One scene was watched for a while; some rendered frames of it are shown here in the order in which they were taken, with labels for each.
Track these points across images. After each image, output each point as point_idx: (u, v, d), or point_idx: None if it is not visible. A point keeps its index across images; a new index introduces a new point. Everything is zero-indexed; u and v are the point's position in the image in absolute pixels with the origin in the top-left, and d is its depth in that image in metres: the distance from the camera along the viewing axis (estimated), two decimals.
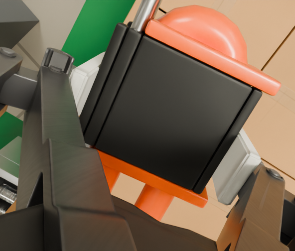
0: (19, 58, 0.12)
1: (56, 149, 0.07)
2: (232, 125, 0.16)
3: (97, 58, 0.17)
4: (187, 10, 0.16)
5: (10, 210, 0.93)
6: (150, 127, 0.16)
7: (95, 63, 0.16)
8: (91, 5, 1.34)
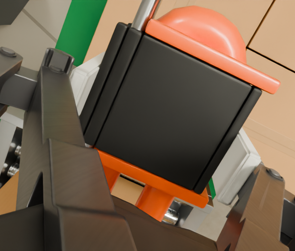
0: (19, 58, 0.12)
1: (56, 149, 0.07)
2: (232, 123, 0.16)
3: (97, 58, 0.17)
4: (186, 10, 0.16)
5: None
6: (150, 126, 0.16)
7: (95, 63, 0.16)
8: None
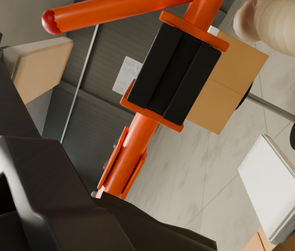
0: None
1: (16, 147, 0.06)
2: None
3: (47, 41, 0.15)
4: None
5: None
6: None
7: (40, 45, 0.14)
8: None
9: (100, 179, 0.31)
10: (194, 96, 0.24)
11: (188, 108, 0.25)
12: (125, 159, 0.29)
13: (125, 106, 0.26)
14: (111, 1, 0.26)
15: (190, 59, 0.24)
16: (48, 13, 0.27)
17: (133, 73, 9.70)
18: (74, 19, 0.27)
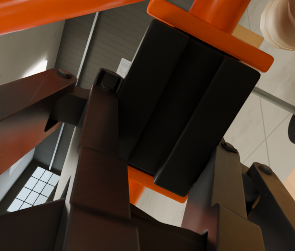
0: (73, 79, 0.13)
1: (85, 155, 0.07)
2: None
3: None
4: None
5: None
6: None
7: None
8: None
9: None
10: (209, 150, 0.14)
11: (197, 170, 0.14)
12: None
13: None
14: None
15: (202, 84, 0.13)
16: None
17: None
18: (10, 15, 0.16)
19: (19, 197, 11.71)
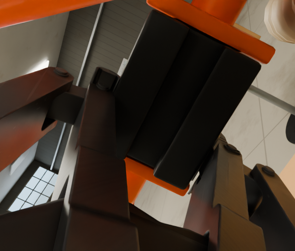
0: (70, 78, 0.13)
1: (83, 154, 0.07)
2: None
3: None
4: None
5: None
6: None
7: None
8: None
9: None
10: (209, 142, 0.14)
11: (197, 163, 0.14)
12: None
13: None
14: None
15: (202, 76, 0.13)
16: None
17: None
18: (11, 7, 0.16)
19: (20, 197, 11.73)
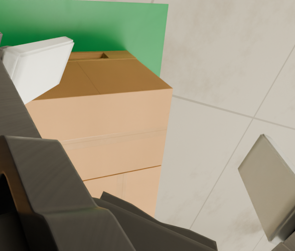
0: None
1: (16, 147, 0.06)
2: None
3: (47, 41, 0.15)
4: None
5: None
6: None
7: (40, 45, 0.14)
8: None
9: None
10: None
11: None
12: None
13: None
14: None
15: None
16: None
17: None
18: None
19: None
